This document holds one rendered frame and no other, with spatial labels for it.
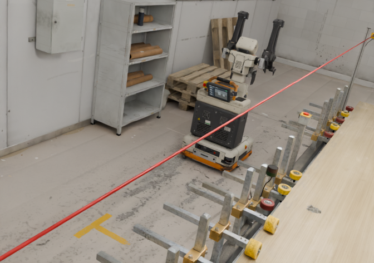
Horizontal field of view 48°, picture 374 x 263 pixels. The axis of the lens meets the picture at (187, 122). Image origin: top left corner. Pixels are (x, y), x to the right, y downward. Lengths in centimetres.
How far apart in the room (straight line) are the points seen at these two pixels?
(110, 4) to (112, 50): 51
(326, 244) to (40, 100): 326
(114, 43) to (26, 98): 113
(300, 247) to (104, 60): 342
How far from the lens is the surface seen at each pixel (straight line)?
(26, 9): 426
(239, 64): 465
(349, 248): 238
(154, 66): 567
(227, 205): 204
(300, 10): 1048
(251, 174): 221
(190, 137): 465
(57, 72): 468
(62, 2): 420
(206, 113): 454
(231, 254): 239
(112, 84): 498
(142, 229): 199
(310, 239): 233
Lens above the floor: 215
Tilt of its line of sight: 22 degrees down
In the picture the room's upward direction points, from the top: 10 degrees clockwise
